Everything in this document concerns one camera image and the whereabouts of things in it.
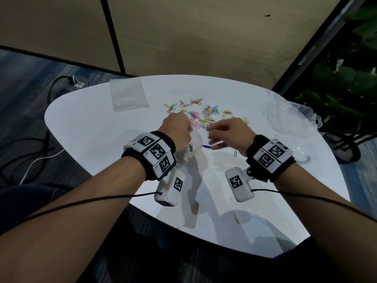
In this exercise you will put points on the clear plastic storage box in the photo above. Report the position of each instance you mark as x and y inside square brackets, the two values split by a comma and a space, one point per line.
[294, 117]

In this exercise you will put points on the person's left fingers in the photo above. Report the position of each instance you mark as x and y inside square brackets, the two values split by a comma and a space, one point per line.
[188, 125]

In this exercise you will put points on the floor power socket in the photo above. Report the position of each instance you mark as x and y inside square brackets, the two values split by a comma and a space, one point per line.
[77, 81]

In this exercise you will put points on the person's left forearm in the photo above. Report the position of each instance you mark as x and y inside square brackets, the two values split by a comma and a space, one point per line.
[67, 221]

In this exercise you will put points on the black plant stand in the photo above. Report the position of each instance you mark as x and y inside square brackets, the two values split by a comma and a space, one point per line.
[344, 147]

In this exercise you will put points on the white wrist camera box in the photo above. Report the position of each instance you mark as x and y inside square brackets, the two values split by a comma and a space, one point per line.
[170, 188]
[239, 184]

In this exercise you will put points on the green leafy plant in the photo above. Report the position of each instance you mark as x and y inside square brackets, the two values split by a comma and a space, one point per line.
[344, 76]

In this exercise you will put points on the pile of colourful paper clips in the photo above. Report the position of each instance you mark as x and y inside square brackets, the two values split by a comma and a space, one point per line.
[197, 113]

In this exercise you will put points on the clear plastic zip bag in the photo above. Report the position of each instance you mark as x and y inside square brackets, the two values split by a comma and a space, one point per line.
[128, 94]

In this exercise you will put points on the person's right forearm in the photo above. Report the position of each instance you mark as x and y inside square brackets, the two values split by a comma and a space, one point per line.
[330, 229]

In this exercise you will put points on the person's dark trousers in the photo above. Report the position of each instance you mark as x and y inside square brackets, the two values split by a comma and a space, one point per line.
[26, 200]

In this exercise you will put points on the purple paper clip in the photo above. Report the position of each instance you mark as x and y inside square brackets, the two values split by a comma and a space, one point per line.
[208, 147]

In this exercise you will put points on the black wristband with marker tags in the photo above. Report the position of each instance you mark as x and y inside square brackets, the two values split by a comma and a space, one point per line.
[151, 153]
[271, 157]

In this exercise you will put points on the person's right thumb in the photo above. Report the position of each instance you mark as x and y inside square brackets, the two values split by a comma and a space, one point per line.
[218, 144]

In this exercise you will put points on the person's left hand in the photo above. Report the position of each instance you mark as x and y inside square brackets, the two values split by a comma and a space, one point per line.
[173, 126]

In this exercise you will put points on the person's right hand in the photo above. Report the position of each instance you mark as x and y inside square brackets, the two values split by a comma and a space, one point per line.
[235, 135]

